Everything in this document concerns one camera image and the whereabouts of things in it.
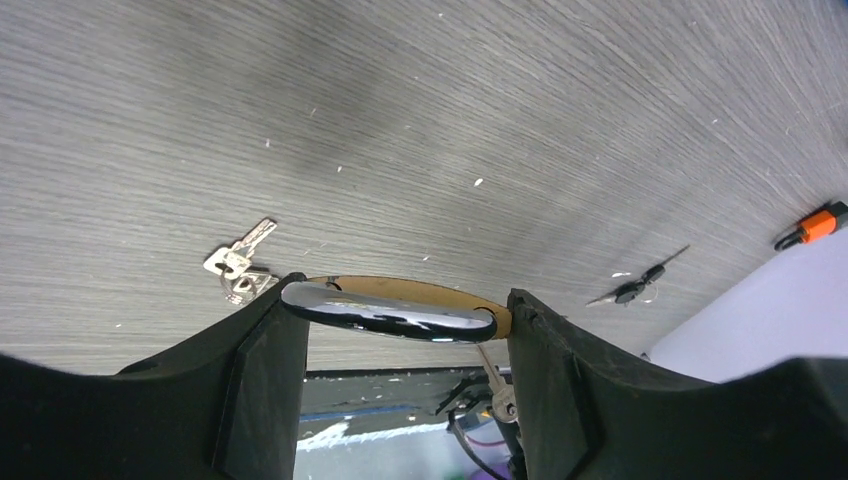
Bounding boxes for silver keys with white tag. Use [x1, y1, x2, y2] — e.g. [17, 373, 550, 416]
[202, 218, 279, 306]

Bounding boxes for small orange padlock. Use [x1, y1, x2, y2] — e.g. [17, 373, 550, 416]
[774, 201, 847, 252]

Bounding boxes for black headed key bunch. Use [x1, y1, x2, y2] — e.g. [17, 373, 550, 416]
[586, 245, 690, 308]

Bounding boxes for brass padlock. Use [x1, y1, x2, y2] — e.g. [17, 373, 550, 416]
[280, 275, 513, 344]

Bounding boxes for silver key bunch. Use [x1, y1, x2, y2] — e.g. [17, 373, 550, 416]
[475, 344, 518, 423]

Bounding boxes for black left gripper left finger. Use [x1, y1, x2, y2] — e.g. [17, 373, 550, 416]
[1, 285, 309, 479]

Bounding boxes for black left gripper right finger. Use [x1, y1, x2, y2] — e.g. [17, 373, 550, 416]
[508, 289, 847, 479]

